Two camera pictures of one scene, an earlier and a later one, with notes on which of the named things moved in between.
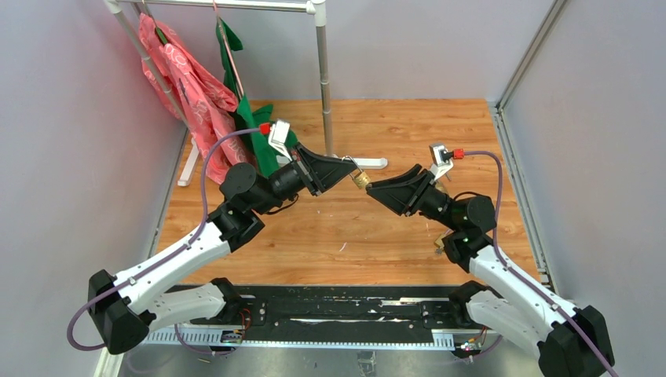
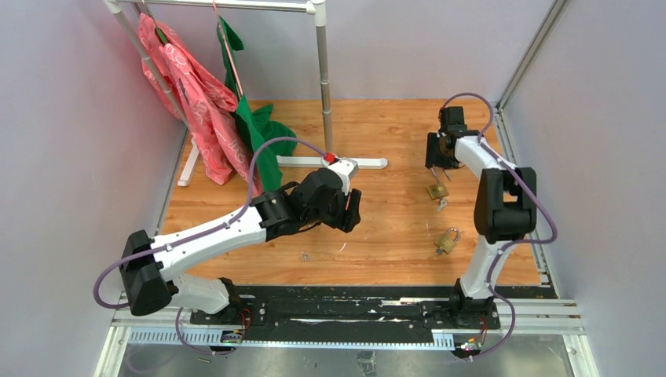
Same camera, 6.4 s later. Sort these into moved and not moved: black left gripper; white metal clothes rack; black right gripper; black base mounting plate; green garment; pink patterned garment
Moved: black left gripper; black right gripper
Not moved: black base mounting plate; pink patterned garment; green garment; white metal clothes rack
